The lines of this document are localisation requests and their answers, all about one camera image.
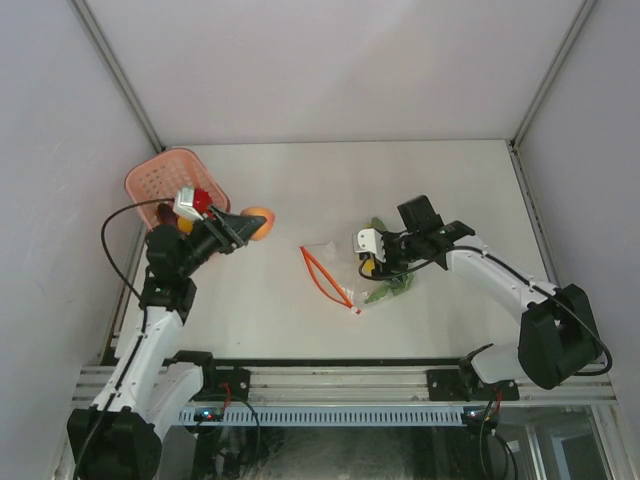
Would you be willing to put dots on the pink plastic basket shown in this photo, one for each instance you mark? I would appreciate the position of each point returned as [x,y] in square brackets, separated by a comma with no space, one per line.
[163,176]

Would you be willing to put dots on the slotted cable duct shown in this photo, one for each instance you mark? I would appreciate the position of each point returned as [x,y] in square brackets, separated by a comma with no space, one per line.
[316,416]

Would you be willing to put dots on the purple fake eggplant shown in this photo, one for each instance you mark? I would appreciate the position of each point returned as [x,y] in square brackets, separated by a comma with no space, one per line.
[167,215]

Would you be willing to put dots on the orange fake peach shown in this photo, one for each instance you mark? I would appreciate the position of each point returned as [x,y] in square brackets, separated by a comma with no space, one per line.
[266,219]

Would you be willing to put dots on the aluminium rail frame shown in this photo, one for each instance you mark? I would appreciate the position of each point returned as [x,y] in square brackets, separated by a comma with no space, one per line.
[398,386]

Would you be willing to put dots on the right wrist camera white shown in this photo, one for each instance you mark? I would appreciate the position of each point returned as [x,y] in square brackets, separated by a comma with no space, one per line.
[369,241]

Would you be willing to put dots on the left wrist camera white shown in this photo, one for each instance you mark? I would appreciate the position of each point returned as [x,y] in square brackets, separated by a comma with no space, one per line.
[183,205]

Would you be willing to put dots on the green fake lettuce leaf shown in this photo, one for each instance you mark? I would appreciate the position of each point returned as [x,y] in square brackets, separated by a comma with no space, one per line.
[388,288]

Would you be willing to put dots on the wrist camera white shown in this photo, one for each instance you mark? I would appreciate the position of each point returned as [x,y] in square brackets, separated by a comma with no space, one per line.
[183,205]
[369,241]

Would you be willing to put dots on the clear zip top bag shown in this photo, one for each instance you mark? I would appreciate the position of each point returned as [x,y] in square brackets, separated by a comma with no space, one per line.
[334,270]

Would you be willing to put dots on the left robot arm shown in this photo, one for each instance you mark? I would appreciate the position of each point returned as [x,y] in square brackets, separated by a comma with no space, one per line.
[120,435]

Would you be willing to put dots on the yellow fake chili pepper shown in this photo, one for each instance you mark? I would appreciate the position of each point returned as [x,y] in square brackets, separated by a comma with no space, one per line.
[367,265]

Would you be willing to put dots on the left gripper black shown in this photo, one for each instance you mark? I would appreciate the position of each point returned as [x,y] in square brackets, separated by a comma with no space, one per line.
[241,229]

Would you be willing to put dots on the orange fake fruit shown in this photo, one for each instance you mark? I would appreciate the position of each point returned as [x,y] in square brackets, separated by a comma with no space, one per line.
[184,225]

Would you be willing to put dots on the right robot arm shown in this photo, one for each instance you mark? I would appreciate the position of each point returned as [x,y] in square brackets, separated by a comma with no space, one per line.
[557,337]

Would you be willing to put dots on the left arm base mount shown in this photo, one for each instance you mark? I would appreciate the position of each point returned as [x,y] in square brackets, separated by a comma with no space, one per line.
[225,384]

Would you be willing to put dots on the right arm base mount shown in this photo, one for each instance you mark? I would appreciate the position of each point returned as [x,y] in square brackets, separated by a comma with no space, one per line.
[464,384]

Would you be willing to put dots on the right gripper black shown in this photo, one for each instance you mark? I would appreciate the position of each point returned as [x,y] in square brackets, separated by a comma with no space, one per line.
[390,265]

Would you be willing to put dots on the red fake apple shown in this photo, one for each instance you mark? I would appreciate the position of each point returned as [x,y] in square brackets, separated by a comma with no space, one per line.
[201,200]

